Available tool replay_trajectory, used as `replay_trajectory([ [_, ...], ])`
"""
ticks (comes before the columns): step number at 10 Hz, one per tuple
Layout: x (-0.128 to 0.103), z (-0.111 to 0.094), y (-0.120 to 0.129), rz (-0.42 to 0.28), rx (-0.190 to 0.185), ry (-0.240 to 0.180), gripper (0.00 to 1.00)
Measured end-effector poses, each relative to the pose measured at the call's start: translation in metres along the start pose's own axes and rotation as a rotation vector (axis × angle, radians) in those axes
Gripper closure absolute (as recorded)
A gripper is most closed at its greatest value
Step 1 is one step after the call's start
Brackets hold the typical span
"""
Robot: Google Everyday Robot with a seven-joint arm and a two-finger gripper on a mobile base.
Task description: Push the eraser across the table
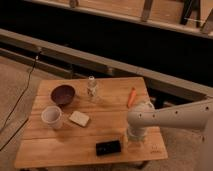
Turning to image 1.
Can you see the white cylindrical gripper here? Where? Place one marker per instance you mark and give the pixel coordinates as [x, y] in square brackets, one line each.
[136, 133]

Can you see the black rectangular eraser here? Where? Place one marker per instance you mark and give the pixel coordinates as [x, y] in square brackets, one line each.
[104, 148]

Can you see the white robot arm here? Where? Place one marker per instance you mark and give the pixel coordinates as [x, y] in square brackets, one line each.
[195, 115]

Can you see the orange toy carrot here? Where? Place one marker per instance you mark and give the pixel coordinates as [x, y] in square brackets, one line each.
[131, 98]

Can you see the beige rectangular sponge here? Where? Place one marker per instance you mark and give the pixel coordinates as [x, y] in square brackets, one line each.
[79, 118]

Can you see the clear plastic bottle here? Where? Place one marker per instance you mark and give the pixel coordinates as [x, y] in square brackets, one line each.
[92, 87]

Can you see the wooden table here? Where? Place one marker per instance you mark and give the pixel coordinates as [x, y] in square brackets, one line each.
[73, 144]

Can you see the dark red bowl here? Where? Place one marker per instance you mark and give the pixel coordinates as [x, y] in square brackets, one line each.
[63, 95]

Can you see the white plastic cup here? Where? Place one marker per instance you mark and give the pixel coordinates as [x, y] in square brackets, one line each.
[52, 116]

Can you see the grey metal rail beam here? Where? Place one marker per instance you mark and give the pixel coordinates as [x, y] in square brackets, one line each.
[155, 80]

